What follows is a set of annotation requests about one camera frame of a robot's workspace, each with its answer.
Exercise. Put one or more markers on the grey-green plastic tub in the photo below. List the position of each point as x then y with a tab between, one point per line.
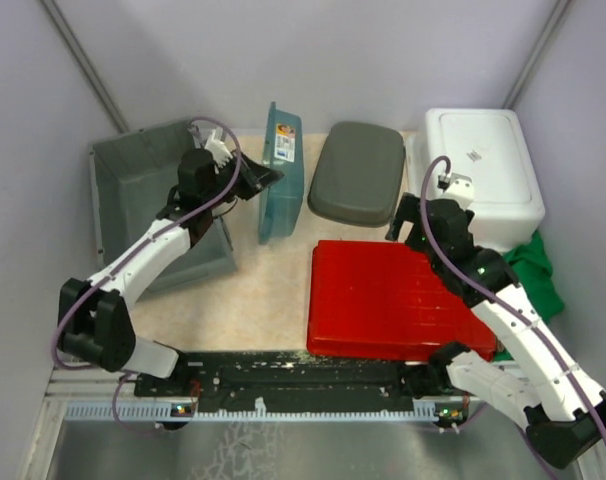
358	175

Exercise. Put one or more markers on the grey slotted cable duct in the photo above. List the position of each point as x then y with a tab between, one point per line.
166	411

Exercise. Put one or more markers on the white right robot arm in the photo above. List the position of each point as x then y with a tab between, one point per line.
558	407

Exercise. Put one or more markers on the green cloth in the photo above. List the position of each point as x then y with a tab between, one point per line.
535	271

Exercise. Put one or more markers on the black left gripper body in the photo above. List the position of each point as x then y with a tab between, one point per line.
226	175

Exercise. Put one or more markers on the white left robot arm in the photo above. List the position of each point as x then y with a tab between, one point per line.
94	322

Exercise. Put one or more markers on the large white plastic container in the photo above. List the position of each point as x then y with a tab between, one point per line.
488	146

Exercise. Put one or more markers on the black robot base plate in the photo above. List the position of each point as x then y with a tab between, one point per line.
295	381

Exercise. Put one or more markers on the red plastic crate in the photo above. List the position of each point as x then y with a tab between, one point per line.
376	300

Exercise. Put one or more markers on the grey plastic crate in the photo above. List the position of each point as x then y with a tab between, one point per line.
131	175

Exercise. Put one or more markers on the teal translucent plastic tub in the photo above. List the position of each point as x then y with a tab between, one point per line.
280	204

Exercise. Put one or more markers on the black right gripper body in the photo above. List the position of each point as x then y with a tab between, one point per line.
416	239

